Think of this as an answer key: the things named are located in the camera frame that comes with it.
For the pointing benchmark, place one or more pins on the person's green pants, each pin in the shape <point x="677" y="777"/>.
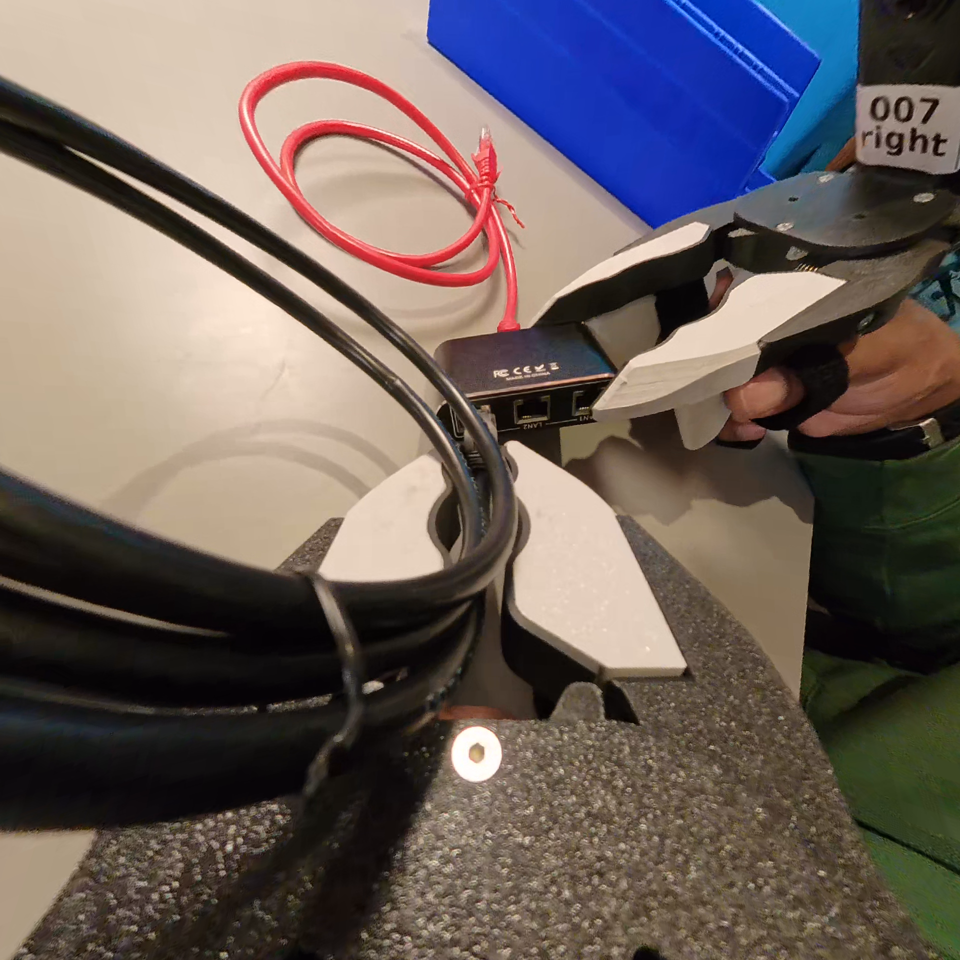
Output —
<point x="892" y="787"/>

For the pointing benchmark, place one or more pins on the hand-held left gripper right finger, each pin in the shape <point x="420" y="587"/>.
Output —
<point x="585" y="585"/>

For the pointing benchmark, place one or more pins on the blue plastic bin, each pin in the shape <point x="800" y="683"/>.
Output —
<point x="622" y="97"/>

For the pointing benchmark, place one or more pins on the person's right hand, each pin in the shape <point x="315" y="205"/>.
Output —
<point x="892" y="367"/>

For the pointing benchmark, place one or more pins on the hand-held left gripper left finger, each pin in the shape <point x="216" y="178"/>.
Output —
<point x="382" y="525"/>

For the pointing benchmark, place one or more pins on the black ethernet port hub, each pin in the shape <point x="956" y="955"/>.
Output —
<point x="517" y="360"/>

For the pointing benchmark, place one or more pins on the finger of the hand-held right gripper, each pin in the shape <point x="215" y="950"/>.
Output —
<point x="705" y="360"/>
<point x="630" y="270"/>

